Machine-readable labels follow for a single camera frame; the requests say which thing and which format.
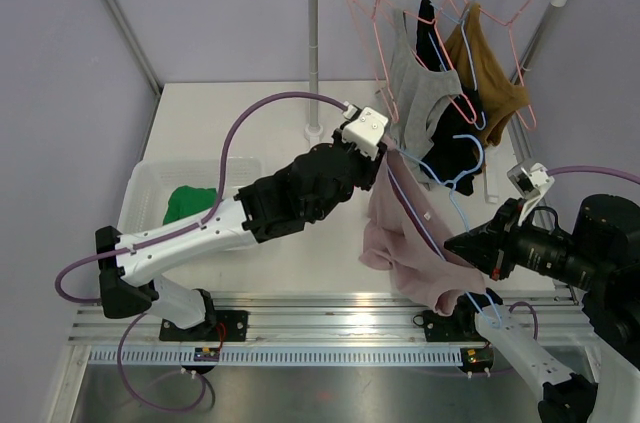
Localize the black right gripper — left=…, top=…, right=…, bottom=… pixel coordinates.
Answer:
left=446, top=195, right=608, bottom=288

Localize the blue hanger of mauve top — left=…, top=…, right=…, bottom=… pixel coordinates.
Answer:
left=384, top=133, right=504, bottom=327

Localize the mauve pink tank top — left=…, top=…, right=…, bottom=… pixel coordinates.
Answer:
left=360, top=136, right=487, bottom=316

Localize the pink hanger of green top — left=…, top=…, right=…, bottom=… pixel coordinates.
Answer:
left=346, top=0, right=399, bottom=123

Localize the green tank top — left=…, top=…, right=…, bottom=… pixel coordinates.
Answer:
left=163, top=186, right=217, bottom=225

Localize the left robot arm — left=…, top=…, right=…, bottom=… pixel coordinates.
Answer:
left=96, top=124, right=387, bottom=341

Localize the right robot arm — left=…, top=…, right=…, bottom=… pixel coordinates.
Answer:
left=444, top=194, right=639, bottom=422

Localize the grey tank top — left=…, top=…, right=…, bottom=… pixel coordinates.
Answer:
left=389, top=9, right=457, bottom=161

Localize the black tank top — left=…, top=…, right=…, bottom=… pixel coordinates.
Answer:
left=416, top=0, right=486, bottom=181

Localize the brown tank top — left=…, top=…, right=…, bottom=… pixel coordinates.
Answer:
left=445, top=3, right=530, bottom=147

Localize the clear plastic basket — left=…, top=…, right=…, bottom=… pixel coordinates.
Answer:
left=117, top=157, right=262, bottom=262

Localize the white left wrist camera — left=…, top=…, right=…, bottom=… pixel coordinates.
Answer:
left=341, top=103, right=389, bottom=161

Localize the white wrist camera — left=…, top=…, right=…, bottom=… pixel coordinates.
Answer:
left=341, top=103, right=389, bottom=161
left=507, top=160, right=555, bottom=226

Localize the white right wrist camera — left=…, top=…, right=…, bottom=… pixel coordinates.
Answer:
left=507, top=160, right=555, bottom=226

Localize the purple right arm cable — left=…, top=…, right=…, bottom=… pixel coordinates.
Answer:
left=547, top=165, right=640, bottom=189

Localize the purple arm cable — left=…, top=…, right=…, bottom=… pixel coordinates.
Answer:
left=54, top=91, right=354, bottom=414
left=547, top=165, right=640, bottom=189

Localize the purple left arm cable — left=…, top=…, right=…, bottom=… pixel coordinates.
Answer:
left=54, top=91, right=354, bottom=414

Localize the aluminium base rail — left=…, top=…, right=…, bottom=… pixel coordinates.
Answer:
left=67, top=292, right=589, bottom=349

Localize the white slotted cable duct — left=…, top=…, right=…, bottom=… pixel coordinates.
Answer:
left=89, top=346, right=462, bottom=367

